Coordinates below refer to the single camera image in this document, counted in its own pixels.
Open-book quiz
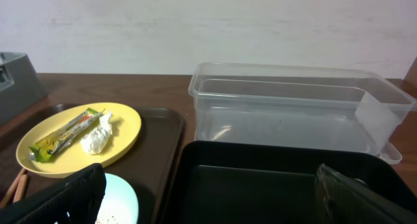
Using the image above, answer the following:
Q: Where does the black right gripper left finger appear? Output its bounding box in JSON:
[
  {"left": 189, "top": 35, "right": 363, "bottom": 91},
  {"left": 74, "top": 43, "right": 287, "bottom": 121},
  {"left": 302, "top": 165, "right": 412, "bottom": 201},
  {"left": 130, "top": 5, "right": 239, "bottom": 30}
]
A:
[{"left": 1, "top": 163, "right": 106, "bottom": 224}]

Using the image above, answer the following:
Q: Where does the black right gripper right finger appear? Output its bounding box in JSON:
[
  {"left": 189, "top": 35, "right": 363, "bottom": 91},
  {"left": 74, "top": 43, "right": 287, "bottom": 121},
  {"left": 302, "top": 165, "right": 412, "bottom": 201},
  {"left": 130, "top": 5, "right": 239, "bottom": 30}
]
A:
[{"left": 315, "top": 164, "right": 416, "bottom": 224}]

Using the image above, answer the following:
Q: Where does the light blue bowl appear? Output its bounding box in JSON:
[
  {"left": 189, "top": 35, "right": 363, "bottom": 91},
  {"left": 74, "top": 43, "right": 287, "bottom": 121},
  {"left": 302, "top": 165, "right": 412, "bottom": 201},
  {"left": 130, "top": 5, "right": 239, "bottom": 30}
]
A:
[{"left": 95, "top": 173, "right": 139, "bottom": 224}]

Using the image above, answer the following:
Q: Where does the green orange snack wrapper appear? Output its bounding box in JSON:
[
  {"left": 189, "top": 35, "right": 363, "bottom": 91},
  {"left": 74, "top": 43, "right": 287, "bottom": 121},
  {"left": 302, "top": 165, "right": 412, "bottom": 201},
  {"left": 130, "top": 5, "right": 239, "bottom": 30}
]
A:
[{"left": 29, "top": 108, "right": 103, "bottom": 163}]

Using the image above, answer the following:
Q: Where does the white tissue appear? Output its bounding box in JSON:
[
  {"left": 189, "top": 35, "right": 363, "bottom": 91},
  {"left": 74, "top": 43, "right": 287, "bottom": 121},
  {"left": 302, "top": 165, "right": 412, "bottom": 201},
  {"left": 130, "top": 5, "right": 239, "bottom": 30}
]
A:
[{"left": 80, "top": 111, "right": 112, "bottom": 155}]

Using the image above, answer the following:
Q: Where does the yellow round plate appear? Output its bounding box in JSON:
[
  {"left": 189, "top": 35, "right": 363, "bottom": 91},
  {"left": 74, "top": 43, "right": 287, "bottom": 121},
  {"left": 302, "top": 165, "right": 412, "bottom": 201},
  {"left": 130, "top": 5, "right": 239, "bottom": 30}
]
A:
[{"left": 16, "top": 102, "right": 142, "bottom": 178}]

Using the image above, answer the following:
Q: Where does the clear plastic waste bin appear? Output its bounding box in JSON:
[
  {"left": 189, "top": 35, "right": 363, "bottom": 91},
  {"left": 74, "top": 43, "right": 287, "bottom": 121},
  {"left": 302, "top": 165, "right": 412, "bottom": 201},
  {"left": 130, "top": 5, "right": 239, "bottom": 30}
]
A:
[{"left": 188, "top": 63, "right": 416, "bottom": 164}]

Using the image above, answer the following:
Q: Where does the grey dishwasher rack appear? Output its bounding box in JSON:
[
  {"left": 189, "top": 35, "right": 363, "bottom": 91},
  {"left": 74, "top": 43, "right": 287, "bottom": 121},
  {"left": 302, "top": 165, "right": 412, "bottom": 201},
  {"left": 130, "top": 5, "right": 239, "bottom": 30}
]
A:
[{"left": 1, "top": 51, "right": 47, "bottom": 124}]

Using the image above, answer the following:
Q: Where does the black waste tray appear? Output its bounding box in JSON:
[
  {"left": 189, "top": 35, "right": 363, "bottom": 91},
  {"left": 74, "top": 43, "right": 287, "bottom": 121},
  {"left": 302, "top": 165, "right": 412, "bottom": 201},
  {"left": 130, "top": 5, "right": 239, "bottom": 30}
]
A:
[{"left": 158, "top": 141, "right": 416, "bottom": 223}]

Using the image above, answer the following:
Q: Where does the wooden chopstick left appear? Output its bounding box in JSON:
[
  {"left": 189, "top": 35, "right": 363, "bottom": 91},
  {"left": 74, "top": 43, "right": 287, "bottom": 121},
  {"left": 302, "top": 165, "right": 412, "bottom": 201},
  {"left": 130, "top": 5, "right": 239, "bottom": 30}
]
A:
[{"left": 0, "top": 168, "right": 26, "bottom": 208}]

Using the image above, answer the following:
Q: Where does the dark brown serving tray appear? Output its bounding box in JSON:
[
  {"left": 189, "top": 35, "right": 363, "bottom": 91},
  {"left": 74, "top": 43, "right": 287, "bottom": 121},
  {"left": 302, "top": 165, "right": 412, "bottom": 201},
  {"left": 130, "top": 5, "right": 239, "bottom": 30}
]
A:
[{"left": 1, "top": 104, "right": 186, "bottom": 223}]

